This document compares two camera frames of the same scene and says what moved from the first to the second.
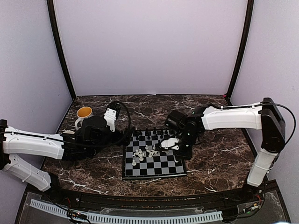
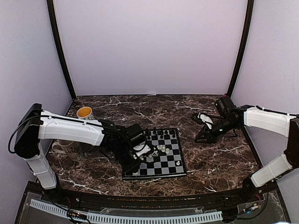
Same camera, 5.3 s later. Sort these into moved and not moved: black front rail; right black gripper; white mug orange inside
Moved: right black gripper
Not moved: white mug orange inside; black front rail
